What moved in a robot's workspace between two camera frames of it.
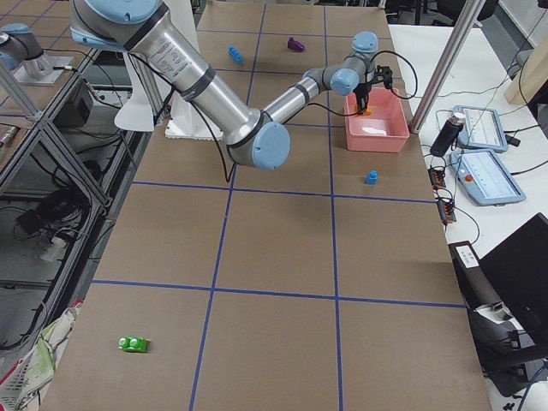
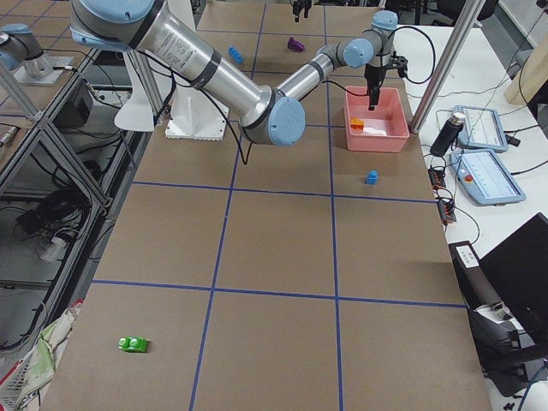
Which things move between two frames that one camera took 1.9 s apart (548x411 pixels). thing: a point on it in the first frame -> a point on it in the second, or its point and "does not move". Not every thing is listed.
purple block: [294, 44] does not move
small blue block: [372, 177] does not move
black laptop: [506, 294] does not move
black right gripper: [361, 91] -> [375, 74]
